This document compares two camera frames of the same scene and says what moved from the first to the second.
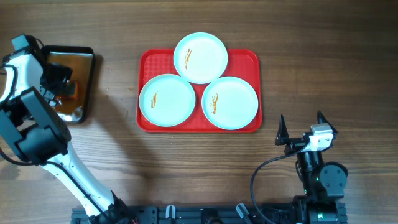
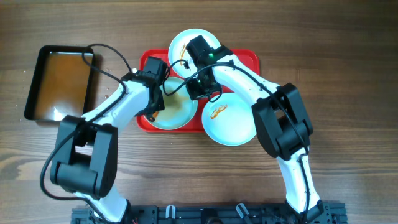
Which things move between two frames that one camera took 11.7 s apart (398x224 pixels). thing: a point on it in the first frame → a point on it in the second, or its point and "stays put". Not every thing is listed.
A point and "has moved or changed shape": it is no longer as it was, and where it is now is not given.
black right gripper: (295, 144) → (196, 94)
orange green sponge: (74, 89) → (156, 113)
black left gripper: (62, 73) → (157, 106)
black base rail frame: (201, 214) stays put
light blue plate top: (200, 58) has moved or changed shape
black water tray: (81, 60) stays put
